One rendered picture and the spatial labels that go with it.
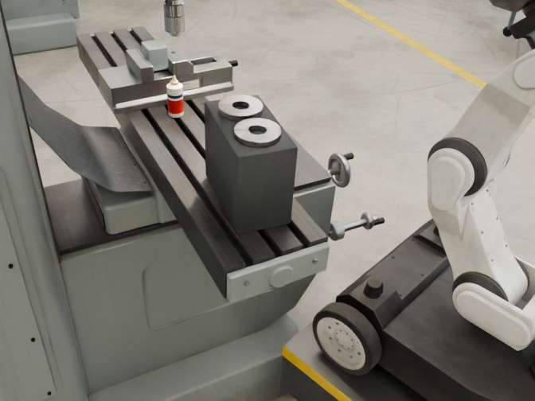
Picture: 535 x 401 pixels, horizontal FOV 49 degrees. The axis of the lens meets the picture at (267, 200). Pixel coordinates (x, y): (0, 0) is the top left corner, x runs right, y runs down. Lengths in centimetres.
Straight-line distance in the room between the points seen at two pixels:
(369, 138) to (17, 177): 244
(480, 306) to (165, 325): 88
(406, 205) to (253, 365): 134
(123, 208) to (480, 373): 95
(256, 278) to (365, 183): 195
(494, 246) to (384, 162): 176
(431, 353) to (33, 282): 96
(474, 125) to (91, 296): 102
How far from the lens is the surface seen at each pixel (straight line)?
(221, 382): 188
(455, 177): 136
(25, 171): 129
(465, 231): 148
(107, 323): 168
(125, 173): 146
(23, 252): 138
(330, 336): 164
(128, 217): 147
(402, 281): 166
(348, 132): 343
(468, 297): 151
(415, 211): 291
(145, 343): 179
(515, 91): 125
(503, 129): 132
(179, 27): 140
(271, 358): 193
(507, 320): 150
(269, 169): 110
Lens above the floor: 173
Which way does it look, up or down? 38 degrees down
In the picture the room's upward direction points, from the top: 4 degrees clockwise
